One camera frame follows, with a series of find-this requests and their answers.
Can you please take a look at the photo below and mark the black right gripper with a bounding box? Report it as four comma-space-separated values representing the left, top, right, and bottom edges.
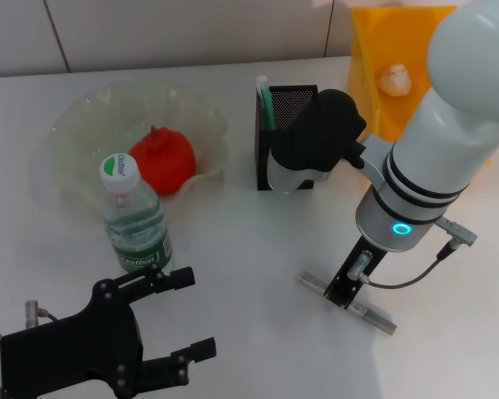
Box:
323, 234, 388, 310

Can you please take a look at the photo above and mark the yellow plastic bin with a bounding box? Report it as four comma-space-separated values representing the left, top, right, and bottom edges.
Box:
348, 4, 494, 168

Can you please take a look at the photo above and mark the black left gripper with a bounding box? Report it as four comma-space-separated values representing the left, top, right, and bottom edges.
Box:
0, 266, 218, 399

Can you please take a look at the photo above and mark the wavy clear glass fruit plate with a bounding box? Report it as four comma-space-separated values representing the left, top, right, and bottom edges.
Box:
49, 80, 228, 214

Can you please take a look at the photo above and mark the grey silver pen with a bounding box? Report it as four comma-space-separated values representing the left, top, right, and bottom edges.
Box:
297, 270, 398, 336

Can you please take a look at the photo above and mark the right gripper cable with plug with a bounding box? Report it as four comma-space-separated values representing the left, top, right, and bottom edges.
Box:
363, 215, 479, 289

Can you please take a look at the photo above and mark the clear green-label water bottle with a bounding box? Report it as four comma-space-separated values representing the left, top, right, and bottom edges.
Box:
99, 152, 176, 276

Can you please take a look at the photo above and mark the red-orange toy fruit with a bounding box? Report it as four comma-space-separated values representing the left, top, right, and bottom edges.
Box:
128, 126, 198, 197

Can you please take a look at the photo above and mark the left gripper metal cable plug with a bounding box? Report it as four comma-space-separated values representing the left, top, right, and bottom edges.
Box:
23, 298, 59, 330

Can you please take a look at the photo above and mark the black mesh pen holder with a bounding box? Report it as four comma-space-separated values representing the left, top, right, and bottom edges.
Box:
255, 84, 320, 192

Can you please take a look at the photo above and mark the green utility knife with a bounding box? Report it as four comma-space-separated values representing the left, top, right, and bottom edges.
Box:
254, 75, 277, 132

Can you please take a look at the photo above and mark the white paper ball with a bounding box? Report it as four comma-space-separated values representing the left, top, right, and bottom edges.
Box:
378, 62, 413, 97

